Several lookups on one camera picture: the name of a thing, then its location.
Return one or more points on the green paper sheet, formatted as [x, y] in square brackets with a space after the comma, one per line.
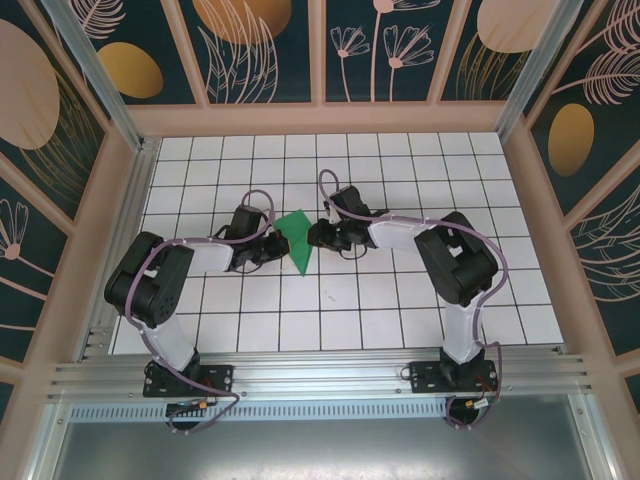
[297, 235]

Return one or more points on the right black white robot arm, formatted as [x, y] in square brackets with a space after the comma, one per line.
[460, 260]

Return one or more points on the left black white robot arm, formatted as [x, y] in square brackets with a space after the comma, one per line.
[150, 285]

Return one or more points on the metal sheet panel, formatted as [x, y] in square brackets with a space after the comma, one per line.
[320, 450]

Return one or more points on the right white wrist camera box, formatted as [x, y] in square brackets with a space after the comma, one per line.
[328, 212]

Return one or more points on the aluminium side rail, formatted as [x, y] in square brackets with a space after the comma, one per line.
[135, 200]

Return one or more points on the aluminium mounting rail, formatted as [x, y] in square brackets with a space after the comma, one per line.
[320, 370]

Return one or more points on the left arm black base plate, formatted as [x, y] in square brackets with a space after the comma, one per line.
[220, 380]

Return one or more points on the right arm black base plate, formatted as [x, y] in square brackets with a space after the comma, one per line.
[425, 377]

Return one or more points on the aluminium frame post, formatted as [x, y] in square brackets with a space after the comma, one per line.
[99, 75]
[537, 75]

